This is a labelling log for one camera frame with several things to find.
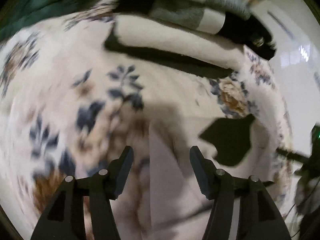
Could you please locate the white small garment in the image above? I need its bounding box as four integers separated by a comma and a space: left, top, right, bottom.
110, 113, 270, 239

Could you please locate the floral bed blanket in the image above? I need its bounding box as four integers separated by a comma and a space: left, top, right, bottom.
1, 0, 292, 239

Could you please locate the white bed headboard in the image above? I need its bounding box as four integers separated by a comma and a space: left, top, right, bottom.
253, 0, 319, 154

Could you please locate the black grey white folded garment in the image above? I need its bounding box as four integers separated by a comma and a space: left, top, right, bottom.
104, 0, 276, 79

